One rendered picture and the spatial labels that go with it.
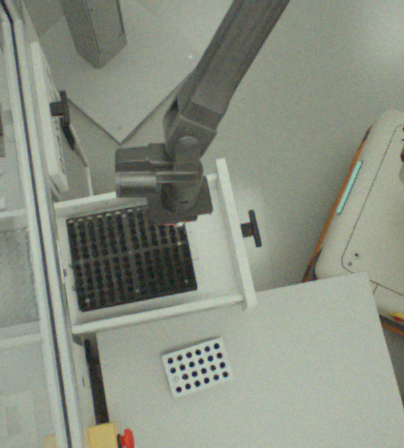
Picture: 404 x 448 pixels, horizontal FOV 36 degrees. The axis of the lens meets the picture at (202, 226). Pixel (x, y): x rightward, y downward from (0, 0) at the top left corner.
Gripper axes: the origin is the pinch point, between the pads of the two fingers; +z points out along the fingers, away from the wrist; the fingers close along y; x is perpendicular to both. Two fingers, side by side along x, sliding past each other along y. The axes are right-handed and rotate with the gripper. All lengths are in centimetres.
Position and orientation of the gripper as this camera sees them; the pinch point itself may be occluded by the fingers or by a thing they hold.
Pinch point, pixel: (175, 216)
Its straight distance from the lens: 106.7
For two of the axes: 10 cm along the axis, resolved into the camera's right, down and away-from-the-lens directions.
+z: -1.1, 3.2, 9.4
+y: -9.8, 1.3, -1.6
